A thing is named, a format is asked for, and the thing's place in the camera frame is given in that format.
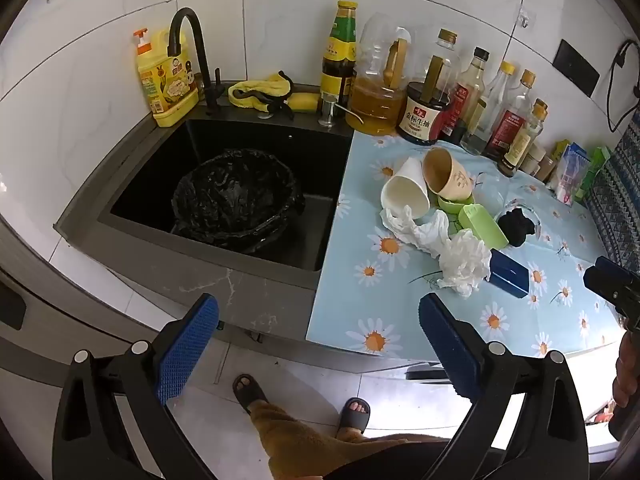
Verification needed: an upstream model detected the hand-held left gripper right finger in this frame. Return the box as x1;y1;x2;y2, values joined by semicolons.
419;293;590;480

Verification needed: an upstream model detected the small white lid jar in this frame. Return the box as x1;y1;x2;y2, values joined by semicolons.
520;142;547;176

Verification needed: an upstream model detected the black cap pale liquid bottle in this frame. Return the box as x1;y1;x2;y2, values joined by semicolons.
459;47;493;157

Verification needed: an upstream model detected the white paper cup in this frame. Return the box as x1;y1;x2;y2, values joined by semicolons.
381;156;431;221

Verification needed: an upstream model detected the yellow dish soap bottle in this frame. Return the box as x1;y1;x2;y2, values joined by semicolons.
132;27;201;128

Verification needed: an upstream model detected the blue daisy table cover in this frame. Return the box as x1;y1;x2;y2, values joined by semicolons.
305;132;626;363

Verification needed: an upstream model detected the blue box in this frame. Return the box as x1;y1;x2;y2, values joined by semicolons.
487;249;530;297

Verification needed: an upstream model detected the long white tissue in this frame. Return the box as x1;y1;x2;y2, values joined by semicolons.
380;205;453;261

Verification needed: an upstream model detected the blue patterned cloth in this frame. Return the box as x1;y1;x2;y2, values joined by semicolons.
585;110;640;281

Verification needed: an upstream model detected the white and blue packet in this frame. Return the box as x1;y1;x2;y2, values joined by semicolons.
552;142;592;206

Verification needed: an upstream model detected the yellow green packet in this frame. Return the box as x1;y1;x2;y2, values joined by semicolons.
550;139;571;181

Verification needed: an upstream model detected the black wall outlet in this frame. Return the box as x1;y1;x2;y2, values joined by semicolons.
552;39;601;97

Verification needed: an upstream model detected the bin with black bag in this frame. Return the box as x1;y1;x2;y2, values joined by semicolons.
170;149;306;253

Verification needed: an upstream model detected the clear cooking oil jug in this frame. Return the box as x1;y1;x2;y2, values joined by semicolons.
347;12;416;136

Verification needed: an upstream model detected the yellow sponge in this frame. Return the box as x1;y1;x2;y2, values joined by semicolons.
287;92;321;113

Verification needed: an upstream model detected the clear plastic wrapper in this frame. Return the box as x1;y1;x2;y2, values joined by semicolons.
472;170;543;241

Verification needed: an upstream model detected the metal soap dispenser pump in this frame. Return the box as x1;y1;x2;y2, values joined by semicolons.
317;92;363;128

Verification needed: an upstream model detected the tan paper cup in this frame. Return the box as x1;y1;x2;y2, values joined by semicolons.
422;147;475;202

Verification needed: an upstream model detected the gold cap pale label bottle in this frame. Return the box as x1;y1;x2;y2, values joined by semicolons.
499;99;550;177

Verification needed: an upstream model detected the person's foot in sandal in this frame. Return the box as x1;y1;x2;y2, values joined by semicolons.
336;397;372;441
232;374;271;416

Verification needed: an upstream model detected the gold cap red label bottle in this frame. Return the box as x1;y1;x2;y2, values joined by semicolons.
484;70;538;162

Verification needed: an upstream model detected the person's right hand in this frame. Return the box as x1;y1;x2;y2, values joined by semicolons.
612;332;640;411

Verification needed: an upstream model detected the dark sauce bottle yellow label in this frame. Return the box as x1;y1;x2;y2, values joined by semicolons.
320;0;358;106

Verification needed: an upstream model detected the black curved faucet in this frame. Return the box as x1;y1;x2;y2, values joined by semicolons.
167;7;223;111

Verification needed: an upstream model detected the yellow cap clear bottle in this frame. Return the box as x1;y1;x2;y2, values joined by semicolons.
477;61;518;156

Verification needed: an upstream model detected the person's dark clothing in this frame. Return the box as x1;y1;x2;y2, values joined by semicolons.
325;435;451;480

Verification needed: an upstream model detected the person's left foot in sandal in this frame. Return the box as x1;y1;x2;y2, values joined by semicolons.
232;374;271;416

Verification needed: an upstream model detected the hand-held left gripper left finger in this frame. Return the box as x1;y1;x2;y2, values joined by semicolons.
52;293;221;480

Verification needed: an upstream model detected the white tissue ball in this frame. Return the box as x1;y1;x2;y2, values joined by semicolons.
437;230;493;297

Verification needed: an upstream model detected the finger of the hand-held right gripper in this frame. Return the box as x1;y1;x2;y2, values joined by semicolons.
583;267;626;311
595;256;640;287

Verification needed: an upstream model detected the person's right foot in sandal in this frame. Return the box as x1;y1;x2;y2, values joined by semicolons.
336;397;372;441

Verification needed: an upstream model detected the black cable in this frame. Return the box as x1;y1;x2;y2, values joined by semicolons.
606;40;640;133

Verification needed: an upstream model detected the person's tan trouser leg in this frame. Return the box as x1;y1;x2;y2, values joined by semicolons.
247;400;411;480

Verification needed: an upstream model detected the black kitchen sink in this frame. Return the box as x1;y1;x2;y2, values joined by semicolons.
97;115;356;273

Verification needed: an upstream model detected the dark soy sauce jug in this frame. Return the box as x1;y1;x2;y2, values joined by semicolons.
397;55;453;146

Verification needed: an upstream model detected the black cloth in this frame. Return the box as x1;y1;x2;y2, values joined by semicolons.
495;208;537;247

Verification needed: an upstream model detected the yellow cleaning cloth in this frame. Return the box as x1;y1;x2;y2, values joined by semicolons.
227;71;293;113

